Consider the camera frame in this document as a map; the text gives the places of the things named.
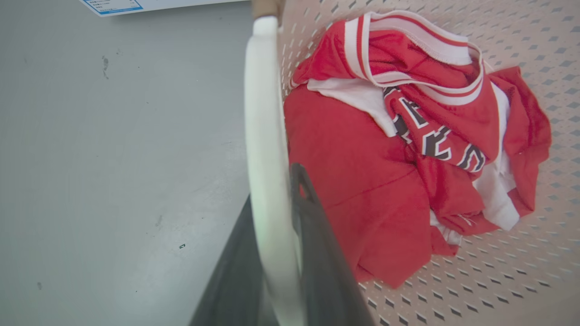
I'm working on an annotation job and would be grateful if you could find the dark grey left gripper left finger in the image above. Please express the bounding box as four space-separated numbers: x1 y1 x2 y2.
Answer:
189 195 280 326

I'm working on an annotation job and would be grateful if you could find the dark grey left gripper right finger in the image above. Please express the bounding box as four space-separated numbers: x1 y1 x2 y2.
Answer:
290 163 376 326

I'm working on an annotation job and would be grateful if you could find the white perforated plastic laundry basket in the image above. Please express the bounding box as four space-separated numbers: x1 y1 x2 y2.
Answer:
244 0 580 326

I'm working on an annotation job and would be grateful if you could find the red and white basketball jersey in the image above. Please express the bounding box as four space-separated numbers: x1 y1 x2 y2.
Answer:
284 10 552 289

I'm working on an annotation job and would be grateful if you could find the white paper with blue print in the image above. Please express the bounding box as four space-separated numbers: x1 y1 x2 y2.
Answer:
79 0 252 17

